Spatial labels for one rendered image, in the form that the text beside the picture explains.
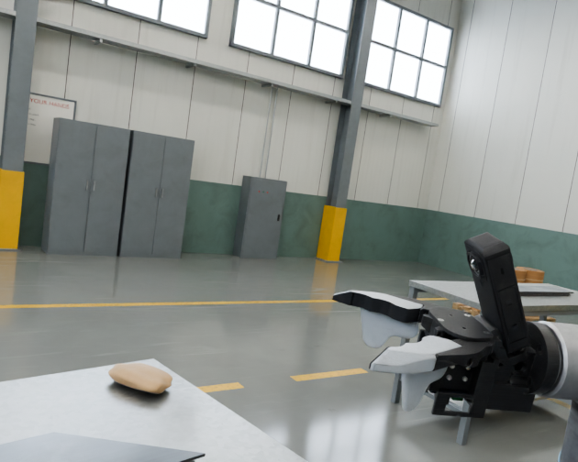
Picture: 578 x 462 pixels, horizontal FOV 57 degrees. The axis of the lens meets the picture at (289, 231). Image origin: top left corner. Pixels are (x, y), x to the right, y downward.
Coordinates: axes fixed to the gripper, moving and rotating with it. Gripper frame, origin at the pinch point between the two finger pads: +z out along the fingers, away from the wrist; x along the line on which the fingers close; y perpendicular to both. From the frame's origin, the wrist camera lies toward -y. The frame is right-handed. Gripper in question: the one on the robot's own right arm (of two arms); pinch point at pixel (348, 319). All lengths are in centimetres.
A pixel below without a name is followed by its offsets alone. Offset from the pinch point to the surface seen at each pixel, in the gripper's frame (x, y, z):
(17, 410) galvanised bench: 53, 48, 46
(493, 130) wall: 1057, -30, -572
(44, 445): 37, 44, 36
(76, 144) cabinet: 753, 87, 206
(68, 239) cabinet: 735, 225, 205
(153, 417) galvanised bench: 54, 48, 19
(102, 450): 37, 44, 26
